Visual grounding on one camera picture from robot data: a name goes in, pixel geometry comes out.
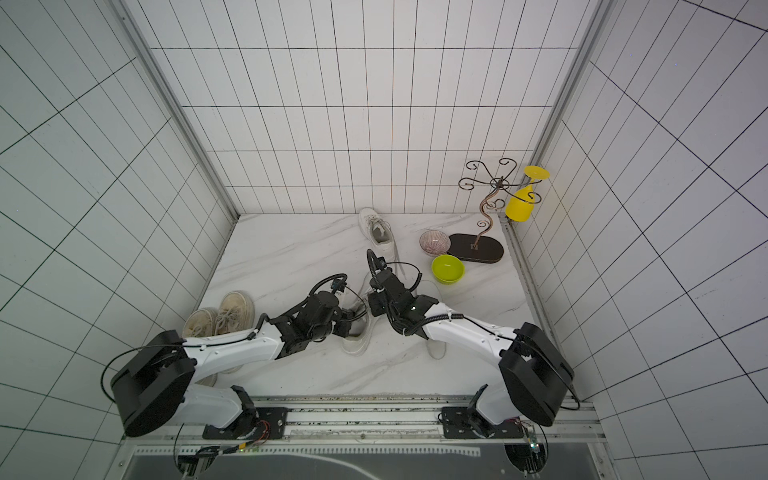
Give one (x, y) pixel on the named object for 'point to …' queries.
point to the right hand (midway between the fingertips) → (378, 283)
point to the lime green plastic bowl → (447, 269)
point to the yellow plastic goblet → (520, 206)
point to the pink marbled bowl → (434, 243)
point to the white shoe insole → (436, 348)
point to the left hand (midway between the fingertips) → (349, 319)
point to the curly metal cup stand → (498, 187)
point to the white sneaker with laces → (378, 233)
